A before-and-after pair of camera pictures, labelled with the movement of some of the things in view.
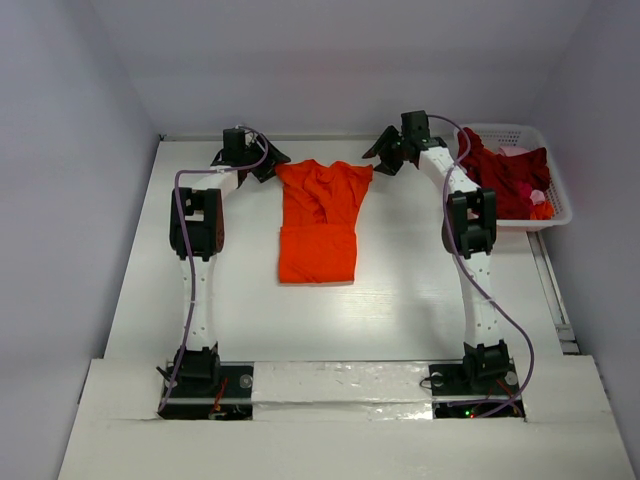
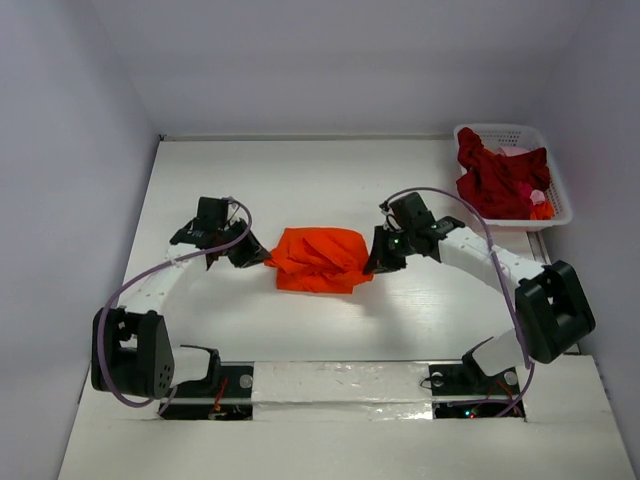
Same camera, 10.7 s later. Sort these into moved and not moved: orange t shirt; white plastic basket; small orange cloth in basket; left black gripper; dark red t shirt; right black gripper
Moved: right black gripper; orange t shirt; left black gripper
Not moved: white plastic basket; small orange cloth in basket; dark red t shirt
